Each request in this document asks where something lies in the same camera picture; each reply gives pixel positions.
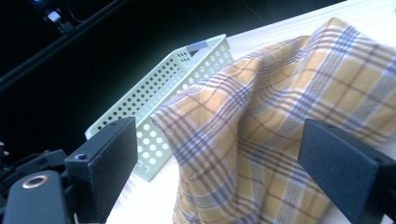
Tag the cream perforated plastic basket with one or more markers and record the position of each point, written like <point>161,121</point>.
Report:
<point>174,74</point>

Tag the small grey device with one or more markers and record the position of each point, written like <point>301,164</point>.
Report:
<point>55,16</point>

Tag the black metal bar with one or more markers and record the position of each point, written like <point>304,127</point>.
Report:
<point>46,51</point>

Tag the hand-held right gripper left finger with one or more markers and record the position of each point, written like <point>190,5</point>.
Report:
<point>102,165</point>

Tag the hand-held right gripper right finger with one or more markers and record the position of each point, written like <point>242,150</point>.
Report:
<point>339,168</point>

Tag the orange plaid cloth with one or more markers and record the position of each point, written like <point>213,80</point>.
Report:
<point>264,124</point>

